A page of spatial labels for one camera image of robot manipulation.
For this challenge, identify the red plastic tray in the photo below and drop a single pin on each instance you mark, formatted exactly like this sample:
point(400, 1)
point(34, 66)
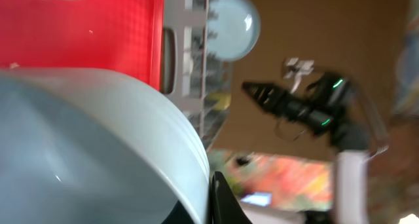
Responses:
point(120, 35)

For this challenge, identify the light blue plate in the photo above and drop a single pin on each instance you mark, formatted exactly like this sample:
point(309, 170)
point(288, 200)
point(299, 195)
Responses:
point(236, 25)

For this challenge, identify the grey dishwasher rack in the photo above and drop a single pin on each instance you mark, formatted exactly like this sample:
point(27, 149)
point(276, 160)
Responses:
point(190, 72)

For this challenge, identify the blue bowl with rice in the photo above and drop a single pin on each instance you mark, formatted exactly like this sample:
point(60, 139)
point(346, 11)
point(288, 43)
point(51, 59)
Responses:
point(97, 146)

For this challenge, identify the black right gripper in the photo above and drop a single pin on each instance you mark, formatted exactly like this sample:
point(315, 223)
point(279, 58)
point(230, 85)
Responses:
point(269, 98)

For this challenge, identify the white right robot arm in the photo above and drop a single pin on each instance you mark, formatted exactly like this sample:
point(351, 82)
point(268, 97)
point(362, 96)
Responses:
point(333, 105)

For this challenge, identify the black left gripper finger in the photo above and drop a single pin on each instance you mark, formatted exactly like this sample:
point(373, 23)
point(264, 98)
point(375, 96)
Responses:
point(225, 208)

